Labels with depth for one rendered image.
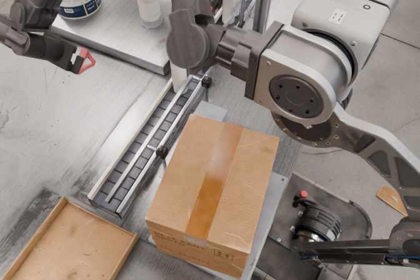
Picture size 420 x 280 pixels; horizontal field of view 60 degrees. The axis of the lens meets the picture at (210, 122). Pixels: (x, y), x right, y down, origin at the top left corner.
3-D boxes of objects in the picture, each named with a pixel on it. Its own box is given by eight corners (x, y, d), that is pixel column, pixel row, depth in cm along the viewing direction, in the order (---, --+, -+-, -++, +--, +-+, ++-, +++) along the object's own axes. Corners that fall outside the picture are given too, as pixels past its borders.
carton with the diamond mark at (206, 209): (194, 160, 119) (190, 112, 96) (266, 182, 115) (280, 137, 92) (158, 251, 103) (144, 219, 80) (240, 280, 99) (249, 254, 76)
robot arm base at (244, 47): (251, 102, 64) (259, 54, 54) (212, 83, 67) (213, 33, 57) (274, 71, 68) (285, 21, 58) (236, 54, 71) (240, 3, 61)
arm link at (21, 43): (20, 58, 80) (29, 34, 80) (-1, 46, 83) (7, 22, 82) (45, 62, 87) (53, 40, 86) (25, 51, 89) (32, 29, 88)
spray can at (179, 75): (177, 82, 133) (173, 40, 116) (190, 87, 132) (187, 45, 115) (170, 92, 131) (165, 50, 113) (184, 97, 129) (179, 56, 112)
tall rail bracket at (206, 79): (194, 95, 136) (192, 65, 122) (212, 102, 134) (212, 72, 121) (190, 102, 134) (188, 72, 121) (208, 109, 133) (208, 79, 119)
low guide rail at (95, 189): (236, -11, 160) (236, -15, 159) (239, -11, 160) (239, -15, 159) (89, 198, 107) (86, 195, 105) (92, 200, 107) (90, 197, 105)
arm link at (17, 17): (22, 5, 76) (55, 9, 84) (-15, -13, 80) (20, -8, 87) (13, 59, 80) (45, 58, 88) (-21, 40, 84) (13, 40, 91)
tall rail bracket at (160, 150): (153, 160, 121) (145, 134, 107) (172, 169, 119) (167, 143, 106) (147, 168, 119) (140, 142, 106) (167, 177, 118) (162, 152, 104)
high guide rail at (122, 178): (253, -17, 154) (253, -20, 153) (255, -16, 154) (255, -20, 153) (105, 202, 101) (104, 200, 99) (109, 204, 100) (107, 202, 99)
